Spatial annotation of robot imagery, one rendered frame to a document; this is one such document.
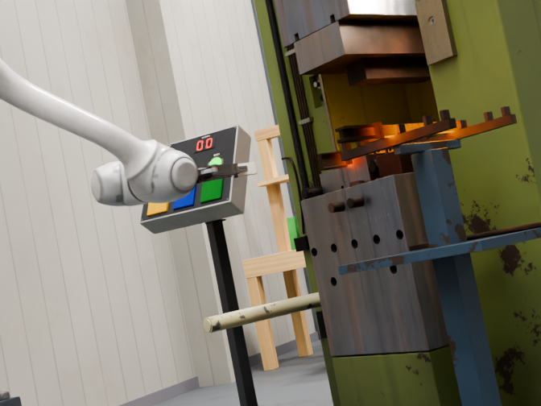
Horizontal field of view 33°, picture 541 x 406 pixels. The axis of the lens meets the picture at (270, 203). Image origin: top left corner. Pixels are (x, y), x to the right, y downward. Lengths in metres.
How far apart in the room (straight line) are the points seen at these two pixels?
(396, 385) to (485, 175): 0.59
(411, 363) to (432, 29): 0.86
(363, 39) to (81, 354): 3.58
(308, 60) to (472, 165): 0.57
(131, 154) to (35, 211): 3.67
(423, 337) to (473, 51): 0.73
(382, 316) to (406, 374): 0.16
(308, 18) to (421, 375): 1.03
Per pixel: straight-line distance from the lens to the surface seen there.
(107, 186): 2.04
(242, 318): 2.65
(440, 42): 2.42
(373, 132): 1.91
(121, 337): 6.03
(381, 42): 2.61
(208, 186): 2.77
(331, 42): 2.54
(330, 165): 2.46
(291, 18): 2.67
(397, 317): 2.37
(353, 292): 2.47
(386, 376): 2.44
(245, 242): 7.62
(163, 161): 1.91
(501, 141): 2.33
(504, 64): 2.32
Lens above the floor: 0.75
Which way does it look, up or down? 4 degrees up
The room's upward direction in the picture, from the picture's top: 11 degrees counter-clockwise
